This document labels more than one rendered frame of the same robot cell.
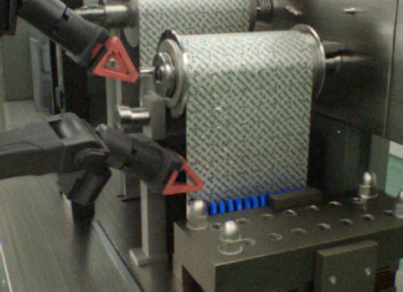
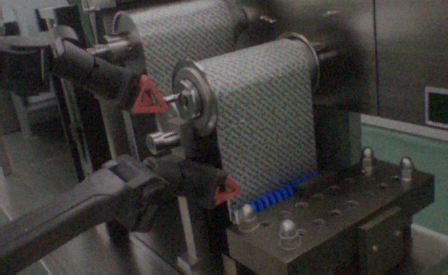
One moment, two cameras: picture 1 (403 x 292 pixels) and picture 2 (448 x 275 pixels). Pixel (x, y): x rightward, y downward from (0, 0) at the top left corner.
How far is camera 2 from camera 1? 0.20 m
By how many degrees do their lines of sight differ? 10
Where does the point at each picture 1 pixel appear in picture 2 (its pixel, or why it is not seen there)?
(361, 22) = (339, 23)
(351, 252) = (384, 220)
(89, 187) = (149, 216)
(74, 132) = (134, 173)
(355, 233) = (381, 203)
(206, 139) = (236, 149)
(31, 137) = (100, 188)
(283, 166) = (298, 157)
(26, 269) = not seen: outside the picture
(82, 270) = not seen: outside the picture
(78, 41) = (112, 86)
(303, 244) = (346, 224)
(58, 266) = not seen: outside the picture
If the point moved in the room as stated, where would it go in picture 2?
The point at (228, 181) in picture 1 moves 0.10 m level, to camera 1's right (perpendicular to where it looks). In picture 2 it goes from (258, 180) to (306, 169)
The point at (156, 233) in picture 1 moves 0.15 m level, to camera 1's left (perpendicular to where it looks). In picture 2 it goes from (201, 237) to (128, 255)
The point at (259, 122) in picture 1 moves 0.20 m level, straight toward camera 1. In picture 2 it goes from (275, 124) to (303, 162)
